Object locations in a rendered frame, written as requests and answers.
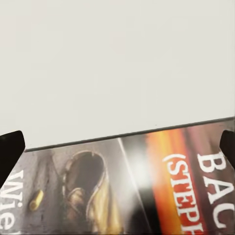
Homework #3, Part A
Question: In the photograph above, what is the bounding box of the hardback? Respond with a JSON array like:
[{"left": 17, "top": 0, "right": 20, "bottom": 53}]
[{"left": 0, "top": 117, "right": 235, "bottom": 235}]

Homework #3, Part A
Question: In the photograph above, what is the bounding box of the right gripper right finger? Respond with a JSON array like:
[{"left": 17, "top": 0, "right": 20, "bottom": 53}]
[{"left": 219, "top": 130, "right": 235, "bottom": 170}]

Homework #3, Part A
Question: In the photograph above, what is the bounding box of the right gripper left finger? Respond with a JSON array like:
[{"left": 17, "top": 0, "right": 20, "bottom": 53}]
[{"left": 0, "top": 130, "right": 25, "bottom": 188}]

